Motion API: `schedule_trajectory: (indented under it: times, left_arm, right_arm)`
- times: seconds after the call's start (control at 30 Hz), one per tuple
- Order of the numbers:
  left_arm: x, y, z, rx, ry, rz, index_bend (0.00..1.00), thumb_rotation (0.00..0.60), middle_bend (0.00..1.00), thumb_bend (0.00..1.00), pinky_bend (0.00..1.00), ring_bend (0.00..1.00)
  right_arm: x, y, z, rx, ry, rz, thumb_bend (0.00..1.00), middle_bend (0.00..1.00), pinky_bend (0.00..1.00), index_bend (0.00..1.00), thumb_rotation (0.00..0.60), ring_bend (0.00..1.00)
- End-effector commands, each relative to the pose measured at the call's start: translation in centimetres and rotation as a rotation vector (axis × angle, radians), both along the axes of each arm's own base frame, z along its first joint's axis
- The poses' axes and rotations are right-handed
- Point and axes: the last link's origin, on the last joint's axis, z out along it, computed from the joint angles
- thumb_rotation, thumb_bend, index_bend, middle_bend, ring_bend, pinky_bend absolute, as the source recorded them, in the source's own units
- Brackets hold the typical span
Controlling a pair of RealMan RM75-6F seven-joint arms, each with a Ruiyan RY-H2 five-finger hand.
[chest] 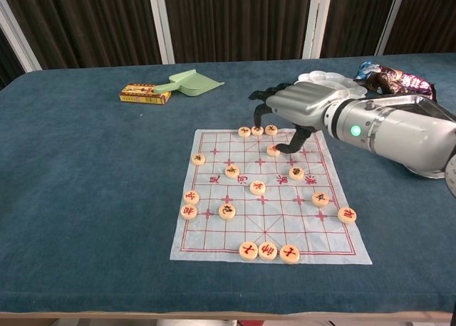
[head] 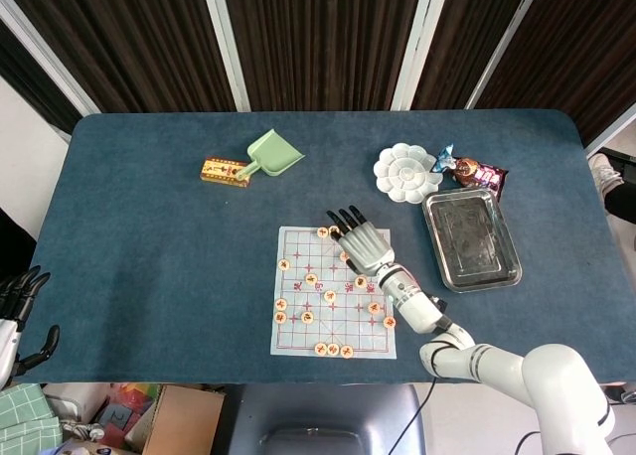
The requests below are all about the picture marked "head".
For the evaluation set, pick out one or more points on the translucent xiangqi board sheet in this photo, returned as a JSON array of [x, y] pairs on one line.
[[298, 336]]

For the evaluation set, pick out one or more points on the brown cardboard box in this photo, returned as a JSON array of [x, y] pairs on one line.
[[184, 420]]

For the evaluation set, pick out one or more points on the stainless steel tray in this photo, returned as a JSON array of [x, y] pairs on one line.
[[469, 241]]

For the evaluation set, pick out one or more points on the yellow red cardboard box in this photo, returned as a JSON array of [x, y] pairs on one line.
[[218, 171]]

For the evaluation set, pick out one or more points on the green checkered cloth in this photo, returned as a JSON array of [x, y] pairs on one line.
[[25, 415]]

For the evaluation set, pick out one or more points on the black trouser leg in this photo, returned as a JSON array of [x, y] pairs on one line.
[[623, 201]]

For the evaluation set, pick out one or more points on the white partition frame post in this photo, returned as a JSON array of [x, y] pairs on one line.
[[420, 43], [226, 43], [611, 122], [49, 57], [502, 47]]

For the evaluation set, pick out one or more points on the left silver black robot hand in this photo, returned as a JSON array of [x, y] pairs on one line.
[[22, 291]]

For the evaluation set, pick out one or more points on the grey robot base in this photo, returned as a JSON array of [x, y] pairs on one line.
[[323, 415]]

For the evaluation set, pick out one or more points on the white flower paint palette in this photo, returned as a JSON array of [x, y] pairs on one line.
[[405, 174]]

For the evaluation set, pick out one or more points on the wooden chess piece red character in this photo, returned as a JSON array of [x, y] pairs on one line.
[[333, 349], [347, 350], [343, 256], [281, 304], [390, 322], [279, 317], [320, 348]]

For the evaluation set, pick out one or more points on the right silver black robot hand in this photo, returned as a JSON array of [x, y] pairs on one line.
[[365, 246]]

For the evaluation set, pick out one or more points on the dark ribbed partition panel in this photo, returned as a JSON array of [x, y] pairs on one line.
[[35, 82], [323, 38], [467, 33], [581, 43], [134, 38]]

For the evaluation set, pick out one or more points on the blue velvet tablecloth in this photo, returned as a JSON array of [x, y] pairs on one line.
[[149, 276]]

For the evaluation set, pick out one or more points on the white sneaker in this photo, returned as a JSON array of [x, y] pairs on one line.
[[606, 174]]

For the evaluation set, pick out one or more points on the brown purple snack bag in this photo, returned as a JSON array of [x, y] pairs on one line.
[[477, 174]]

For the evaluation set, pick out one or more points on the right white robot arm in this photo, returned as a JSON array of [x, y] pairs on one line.
[[546, 370]]

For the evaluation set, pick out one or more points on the colourful toy block box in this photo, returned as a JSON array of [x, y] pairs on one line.
[[134, 400]]

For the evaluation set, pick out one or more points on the green plastic dustpan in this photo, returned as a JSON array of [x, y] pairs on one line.
[[275, 154]]

